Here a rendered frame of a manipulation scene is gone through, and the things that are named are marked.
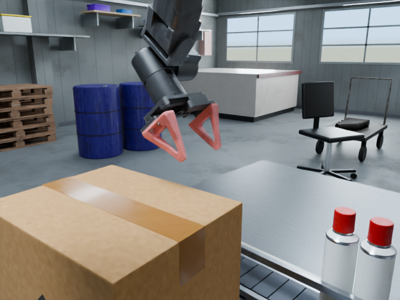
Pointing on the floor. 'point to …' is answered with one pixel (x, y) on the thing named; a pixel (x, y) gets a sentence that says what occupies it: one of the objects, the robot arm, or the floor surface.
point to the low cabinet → (247, 91)
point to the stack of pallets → (26, 115)
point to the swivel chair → (317, 103)
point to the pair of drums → (111, 118)
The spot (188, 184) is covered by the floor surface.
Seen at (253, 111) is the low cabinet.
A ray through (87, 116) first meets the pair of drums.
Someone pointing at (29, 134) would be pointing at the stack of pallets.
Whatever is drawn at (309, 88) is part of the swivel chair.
